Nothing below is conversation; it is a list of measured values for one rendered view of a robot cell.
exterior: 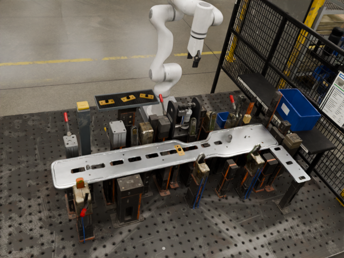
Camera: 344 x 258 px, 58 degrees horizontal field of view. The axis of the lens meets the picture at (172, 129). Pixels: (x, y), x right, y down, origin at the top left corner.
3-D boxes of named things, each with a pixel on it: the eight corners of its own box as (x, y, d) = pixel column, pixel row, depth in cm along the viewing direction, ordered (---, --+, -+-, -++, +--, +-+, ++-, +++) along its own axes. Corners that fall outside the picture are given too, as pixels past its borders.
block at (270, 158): (254, 194, 203) (269, 166, 185) (245, 181, 210) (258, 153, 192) (265, 191, 207) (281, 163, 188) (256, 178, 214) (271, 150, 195)
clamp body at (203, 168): (188, 211, 186) (200, 175, 163) (180, 195, 194) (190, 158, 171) (202, 208, 190) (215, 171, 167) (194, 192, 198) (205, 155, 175)
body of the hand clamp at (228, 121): (220, 155, 226) (233, 119, 202) (216, 148, 230) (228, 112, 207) (227, 153, 228) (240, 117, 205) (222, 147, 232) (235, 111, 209)
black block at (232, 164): (218, 201, 195) (231, 171, 176) (211, 188, 202) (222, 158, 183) (229, 198, 198) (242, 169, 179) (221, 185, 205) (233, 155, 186)
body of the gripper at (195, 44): (188, 29, 163) (185, 48, 170) (194, 38, 156) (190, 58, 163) (201, 29, 165) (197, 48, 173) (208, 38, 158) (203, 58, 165)
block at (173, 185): (171, 189, 197) (178, 158, 178) (164, 173, 205) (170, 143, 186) (178, 187, 199) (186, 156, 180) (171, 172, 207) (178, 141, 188)
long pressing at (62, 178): (54, 195, 148) (54, 193, 147) (49, 161, 163) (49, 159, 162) (280, 146, 199) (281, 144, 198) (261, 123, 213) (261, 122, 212)
